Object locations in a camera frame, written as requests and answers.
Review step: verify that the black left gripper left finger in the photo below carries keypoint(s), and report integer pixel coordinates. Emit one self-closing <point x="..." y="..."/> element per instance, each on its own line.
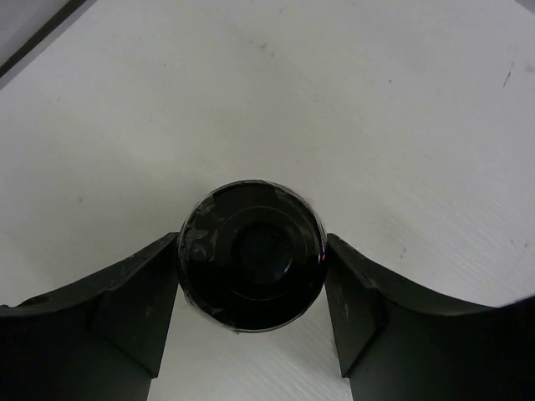
<point x="99" y="338"/>

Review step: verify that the aluminium table edge rail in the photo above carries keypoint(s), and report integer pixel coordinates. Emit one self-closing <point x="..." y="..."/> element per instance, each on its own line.
<point x="30" y="25"/>

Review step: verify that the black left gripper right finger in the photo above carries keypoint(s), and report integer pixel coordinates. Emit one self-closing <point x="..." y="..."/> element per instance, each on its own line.
<point x="399" y="340"/>

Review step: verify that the black knob cap grinder bottle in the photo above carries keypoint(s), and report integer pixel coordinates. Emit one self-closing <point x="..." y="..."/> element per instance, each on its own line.
<point x="251" y="256"/>

